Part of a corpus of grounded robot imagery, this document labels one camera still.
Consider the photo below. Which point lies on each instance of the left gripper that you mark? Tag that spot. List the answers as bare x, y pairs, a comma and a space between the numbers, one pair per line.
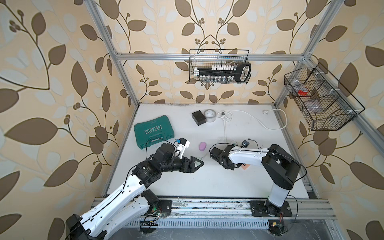
189, 169

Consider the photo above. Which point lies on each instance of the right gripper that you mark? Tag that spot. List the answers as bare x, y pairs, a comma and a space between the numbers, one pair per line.
236, 165

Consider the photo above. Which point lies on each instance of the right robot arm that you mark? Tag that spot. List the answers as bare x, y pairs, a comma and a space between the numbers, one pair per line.
281, 167

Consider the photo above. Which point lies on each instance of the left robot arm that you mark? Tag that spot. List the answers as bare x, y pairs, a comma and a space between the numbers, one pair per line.
133, 198

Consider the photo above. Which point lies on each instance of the orange power strip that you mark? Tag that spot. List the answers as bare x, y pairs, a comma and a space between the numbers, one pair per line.
245, 166

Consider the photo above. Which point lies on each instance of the clear tape roll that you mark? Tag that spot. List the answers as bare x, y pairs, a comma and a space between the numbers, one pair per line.
210, 115

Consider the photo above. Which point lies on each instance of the black box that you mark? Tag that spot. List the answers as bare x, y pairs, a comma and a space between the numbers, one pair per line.
199, 118

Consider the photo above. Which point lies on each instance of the green tool case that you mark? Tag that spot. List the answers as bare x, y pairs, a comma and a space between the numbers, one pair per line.
153, 132

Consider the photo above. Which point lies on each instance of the black white tool set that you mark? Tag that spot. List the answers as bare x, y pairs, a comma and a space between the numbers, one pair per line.
238, 73

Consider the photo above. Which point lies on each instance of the red white item in basket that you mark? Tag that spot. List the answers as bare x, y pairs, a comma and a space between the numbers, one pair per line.
303, 91

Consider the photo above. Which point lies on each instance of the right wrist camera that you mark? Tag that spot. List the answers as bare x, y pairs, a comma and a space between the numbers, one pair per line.
245, 144

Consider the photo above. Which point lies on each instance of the back wire basket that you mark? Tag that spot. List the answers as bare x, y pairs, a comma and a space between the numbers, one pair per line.
209, 57

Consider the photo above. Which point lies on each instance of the wire basket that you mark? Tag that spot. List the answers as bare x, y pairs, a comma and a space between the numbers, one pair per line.
209, 57
329, 105

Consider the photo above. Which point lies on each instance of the right wire basket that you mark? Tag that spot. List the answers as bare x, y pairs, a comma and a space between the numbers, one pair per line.
329, 105

